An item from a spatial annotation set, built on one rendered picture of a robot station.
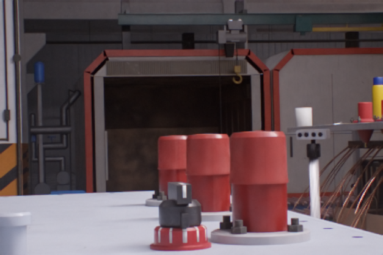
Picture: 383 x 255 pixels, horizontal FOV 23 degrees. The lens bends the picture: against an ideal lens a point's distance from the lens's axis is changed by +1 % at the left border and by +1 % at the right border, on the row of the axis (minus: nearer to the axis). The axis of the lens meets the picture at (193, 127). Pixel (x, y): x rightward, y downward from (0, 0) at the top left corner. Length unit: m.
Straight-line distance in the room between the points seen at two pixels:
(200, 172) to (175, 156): 0.33
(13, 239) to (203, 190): 0.52
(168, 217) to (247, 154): 0.13
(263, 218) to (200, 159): 0.34
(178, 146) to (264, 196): 0.66
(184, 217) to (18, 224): 0.19
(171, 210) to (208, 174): 0.38
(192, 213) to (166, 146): 0.71
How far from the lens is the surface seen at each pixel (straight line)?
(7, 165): 11.67
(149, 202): 1.77
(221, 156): 1.44
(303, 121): 4.68
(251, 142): 1.11
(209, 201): 1.44
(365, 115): 4.07
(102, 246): 1.12
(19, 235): 0.98
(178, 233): 1.06
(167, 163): 1.76
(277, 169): 1.12
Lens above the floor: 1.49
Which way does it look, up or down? 1 degrees up
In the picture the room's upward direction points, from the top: 1 degrees counter-clockwise
